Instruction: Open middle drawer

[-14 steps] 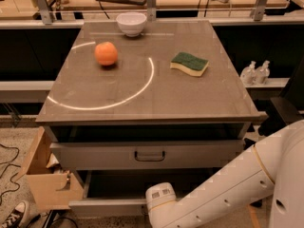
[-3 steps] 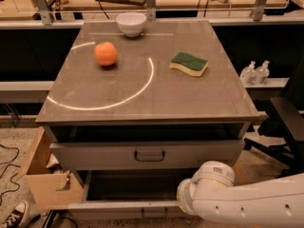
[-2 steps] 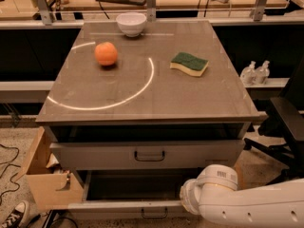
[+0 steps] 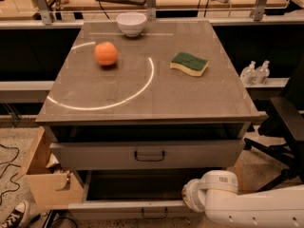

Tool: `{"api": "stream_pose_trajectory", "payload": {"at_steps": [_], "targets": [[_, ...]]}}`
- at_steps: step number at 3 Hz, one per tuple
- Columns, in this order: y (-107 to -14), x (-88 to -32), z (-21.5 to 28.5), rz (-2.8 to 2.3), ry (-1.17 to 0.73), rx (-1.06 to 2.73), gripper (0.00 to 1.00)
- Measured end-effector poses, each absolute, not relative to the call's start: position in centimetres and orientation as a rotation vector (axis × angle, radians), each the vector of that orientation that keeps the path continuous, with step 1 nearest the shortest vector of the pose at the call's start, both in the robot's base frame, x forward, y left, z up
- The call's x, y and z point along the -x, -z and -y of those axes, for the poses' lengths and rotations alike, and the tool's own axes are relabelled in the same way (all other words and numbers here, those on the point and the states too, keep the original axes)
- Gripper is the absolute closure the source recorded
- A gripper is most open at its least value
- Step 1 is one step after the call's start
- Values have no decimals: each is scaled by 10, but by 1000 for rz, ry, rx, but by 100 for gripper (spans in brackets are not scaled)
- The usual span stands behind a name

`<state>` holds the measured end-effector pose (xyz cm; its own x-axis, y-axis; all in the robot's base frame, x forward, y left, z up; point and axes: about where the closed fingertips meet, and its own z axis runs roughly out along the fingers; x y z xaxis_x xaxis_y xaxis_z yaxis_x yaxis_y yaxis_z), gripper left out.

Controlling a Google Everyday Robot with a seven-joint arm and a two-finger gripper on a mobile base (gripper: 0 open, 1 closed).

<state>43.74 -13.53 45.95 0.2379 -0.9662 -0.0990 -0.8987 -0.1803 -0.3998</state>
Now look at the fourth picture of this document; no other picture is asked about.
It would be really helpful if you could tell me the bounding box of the green yellow sponge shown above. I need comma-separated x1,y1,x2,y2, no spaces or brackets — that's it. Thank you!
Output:
170,52,209,77

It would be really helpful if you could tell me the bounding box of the cardboard box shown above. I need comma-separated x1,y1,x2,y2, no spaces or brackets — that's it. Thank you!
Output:
15,127,84,210

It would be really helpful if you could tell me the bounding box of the white bowl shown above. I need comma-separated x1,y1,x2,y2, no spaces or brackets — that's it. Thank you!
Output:
116,12,147,37

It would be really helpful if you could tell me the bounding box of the grey top drawer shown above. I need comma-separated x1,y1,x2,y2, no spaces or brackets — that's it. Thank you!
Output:
50,140,244,170

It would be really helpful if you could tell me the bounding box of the grey drawer cabinet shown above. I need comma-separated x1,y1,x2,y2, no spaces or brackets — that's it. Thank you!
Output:
35,19,260,141

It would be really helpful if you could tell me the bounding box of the black floor cable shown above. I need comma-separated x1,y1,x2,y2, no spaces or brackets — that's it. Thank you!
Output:
0,142,23,206

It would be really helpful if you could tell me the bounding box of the right clear pump bottle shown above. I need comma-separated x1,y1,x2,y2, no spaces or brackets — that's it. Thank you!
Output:
255,60,270,85

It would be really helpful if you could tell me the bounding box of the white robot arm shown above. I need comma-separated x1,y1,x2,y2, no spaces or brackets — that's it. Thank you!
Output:
182,170,304,228

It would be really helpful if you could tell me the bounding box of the grey drawer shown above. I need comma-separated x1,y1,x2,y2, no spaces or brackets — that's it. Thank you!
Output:
50,140,244,170
68,168,207,219

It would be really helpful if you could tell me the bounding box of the black office chair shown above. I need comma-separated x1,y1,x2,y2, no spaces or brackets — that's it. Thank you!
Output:
244,58,304,192

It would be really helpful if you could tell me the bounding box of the black white sneaker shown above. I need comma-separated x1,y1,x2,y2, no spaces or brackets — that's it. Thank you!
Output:
0,200,29,228

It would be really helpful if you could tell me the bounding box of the orange fruit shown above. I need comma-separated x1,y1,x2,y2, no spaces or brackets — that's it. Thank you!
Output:
94,42,118,67

